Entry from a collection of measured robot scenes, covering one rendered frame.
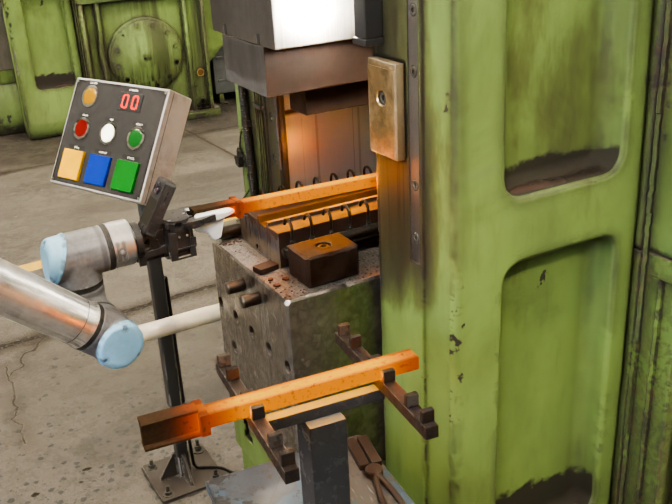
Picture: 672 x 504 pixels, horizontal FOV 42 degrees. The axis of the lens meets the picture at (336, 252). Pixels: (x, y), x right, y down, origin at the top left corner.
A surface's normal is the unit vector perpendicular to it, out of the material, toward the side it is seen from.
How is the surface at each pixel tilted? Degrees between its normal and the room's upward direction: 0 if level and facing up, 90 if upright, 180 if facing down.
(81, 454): 0
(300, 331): 90
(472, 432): 90
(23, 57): 90
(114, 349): 93
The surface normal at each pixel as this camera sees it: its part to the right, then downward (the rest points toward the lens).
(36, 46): 0.42, 0.34
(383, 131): -0.87, 0.23
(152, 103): -0.53, -0.15
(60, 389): -0.05, -0.92
